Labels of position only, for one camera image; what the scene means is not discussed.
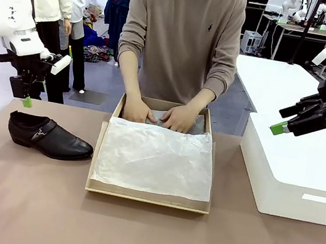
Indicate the person's left forearm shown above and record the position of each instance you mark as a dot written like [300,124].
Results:
[204,99]

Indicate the white tissue paper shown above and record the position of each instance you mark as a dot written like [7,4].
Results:
[157,158]

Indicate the person in beige sweater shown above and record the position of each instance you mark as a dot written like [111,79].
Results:
[183,22]

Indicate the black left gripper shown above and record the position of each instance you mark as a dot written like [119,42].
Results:
[31,67]

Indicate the dark floor mat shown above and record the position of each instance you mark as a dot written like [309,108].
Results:
[89,97]

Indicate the brown cardboard shoe box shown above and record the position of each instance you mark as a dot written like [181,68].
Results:
[95,187]

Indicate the person's right forearm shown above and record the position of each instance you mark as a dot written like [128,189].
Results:
[130,72]

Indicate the person's left hand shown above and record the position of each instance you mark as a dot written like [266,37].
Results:
[180,118]

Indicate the white table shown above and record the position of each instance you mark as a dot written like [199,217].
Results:
[281,85]

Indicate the white box-shaped appliance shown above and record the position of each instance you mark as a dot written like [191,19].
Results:
[251,42]

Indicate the black vertical pole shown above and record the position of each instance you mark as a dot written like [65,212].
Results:
[305,27]

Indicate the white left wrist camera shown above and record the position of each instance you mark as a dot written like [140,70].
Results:
[61,64]

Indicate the white foam box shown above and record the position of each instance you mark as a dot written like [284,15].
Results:
[299,170]

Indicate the brown background table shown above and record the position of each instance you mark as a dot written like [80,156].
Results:
[315,32]

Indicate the black leather shoe with buckle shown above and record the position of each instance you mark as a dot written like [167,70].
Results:
[50,139]

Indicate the white label sticker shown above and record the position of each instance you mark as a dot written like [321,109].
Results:
[317,199]

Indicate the pile of colourful clothes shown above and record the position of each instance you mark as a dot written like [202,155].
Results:
[95,49]

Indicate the person's right hand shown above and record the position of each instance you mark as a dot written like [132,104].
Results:
[137,109]

